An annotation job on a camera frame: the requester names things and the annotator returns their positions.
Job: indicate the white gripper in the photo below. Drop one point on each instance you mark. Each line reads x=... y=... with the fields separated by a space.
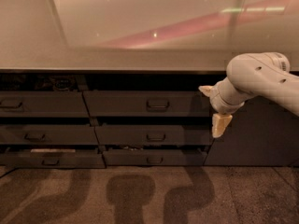
x=219 y=104

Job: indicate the grey drawer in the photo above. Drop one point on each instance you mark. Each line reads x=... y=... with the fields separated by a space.
x=60 y=160
x=154 y=157
x=147 y=104
x=47 y=135
x=153 y=135
x=42 y=104

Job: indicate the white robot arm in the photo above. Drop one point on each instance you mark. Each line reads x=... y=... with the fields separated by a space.
x=247 y=76

